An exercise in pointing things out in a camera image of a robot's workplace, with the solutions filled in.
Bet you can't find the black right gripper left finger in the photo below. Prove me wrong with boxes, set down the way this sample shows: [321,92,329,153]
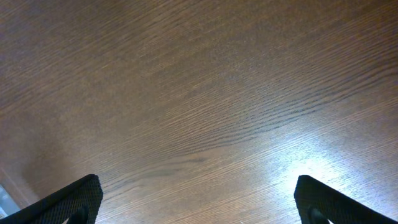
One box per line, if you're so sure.
[1,174,103,224]

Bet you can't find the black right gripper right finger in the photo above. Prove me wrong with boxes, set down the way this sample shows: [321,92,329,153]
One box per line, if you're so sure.
[294,175,397,224]

